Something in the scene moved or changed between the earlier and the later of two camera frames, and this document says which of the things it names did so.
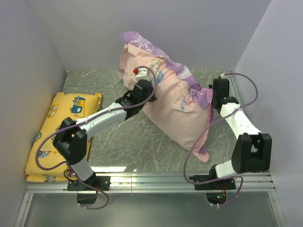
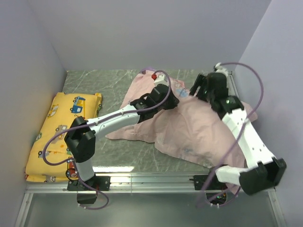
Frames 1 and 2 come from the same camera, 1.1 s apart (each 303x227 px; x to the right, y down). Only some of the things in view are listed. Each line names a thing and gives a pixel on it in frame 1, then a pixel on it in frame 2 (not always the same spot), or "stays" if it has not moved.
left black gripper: (153, 99) → (174, 101)
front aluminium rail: (158, 182) stays
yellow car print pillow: (46, 163) stays
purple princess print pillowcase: (180, 111) → (193, 131)
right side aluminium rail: (234, 88) stays
